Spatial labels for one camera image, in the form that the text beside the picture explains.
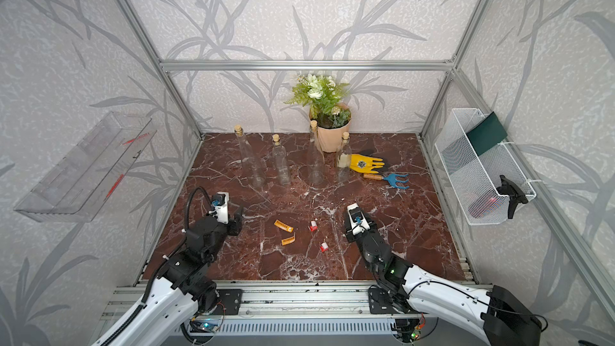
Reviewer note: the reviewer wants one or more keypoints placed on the blue hand rake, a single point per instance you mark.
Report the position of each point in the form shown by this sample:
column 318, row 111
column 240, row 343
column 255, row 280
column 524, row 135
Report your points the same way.
column 394, row 180

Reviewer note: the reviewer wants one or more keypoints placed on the black spray bottle trigger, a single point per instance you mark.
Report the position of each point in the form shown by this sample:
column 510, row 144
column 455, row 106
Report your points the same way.
column 515, row 194

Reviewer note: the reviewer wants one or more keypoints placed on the glass bottle with red label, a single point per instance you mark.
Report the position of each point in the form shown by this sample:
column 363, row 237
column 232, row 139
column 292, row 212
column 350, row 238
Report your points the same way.
column 251, row 163

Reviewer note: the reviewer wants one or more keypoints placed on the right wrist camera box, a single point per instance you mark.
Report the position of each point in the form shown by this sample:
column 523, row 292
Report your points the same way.
column 356, row 222

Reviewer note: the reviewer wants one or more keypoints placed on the short glass bottle gold label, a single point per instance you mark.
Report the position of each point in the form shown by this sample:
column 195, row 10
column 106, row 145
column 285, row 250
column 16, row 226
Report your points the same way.
column 281, row 164

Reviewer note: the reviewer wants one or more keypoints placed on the pink flower pot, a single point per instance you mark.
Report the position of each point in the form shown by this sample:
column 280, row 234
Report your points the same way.
column 331, row 135

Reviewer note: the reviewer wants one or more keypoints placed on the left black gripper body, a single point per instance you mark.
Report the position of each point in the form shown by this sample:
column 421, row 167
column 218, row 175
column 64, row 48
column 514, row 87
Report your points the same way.
column 232, row 228

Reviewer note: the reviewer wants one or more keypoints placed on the tall slim glass bottle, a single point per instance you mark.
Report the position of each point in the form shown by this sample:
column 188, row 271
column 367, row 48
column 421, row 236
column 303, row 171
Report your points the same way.
column 315, row 157

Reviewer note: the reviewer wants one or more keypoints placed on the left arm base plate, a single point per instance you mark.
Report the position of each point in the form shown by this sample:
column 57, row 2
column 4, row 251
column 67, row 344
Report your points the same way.
column 229, row 302

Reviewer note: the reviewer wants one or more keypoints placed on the white mesh wall basket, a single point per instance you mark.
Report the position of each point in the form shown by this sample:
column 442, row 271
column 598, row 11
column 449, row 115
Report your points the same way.
column 474, row 179

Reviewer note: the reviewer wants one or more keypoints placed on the aluminium front rail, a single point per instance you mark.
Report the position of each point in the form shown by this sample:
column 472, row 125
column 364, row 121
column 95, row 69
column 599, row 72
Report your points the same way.
column 270, row 299

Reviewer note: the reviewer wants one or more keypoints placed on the peeled gold label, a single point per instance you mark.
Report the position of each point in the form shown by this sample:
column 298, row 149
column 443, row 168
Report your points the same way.
column 288, row 240

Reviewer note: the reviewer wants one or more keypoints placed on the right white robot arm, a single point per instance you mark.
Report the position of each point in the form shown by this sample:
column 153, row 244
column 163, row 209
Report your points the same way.
column 495, row 316

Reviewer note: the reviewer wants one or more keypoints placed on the yellow gardening glove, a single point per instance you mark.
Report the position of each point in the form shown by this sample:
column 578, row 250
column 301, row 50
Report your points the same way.
column 364, row 164

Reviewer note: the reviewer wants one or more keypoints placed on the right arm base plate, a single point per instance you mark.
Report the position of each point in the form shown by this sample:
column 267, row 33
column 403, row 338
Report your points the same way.
column 381, row 303

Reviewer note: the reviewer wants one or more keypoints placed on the green artificial plant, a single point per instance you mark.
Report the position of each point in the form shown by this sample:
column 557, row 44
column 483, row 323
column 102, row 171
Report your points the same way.
column 323, row 95

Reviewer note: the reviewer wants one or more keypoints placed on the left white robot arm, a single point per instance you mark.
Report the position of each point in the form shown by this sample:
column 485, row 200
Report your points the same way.
column 180, row 288

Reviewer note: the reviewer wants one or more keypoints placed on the clear plastic wall shelf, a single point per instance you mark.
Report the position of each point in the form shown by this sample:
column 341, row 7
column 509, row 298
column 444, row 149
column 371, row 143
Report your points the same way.
column 75, row 190

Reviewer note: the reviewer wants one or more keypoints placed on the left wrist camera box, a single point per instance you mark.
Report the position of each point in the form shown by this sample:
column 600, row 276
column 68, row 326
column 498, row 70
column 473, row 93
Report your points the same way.
column 219, row 207

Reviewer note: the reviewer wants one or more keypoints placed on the dark green card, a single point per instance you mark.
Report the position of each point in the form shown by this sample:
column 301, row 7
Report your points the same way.
column 487, row 134

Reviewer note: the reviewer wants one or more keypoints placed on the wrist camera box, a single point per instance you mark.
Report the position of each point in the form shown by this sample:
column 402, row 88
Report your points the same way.
column 219, row 207
column 356, row 222

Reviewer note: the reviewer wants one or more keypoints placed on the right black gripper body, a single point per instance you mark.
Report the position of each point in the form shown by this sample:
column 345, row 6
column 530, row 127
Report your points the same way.
column 363, row 241

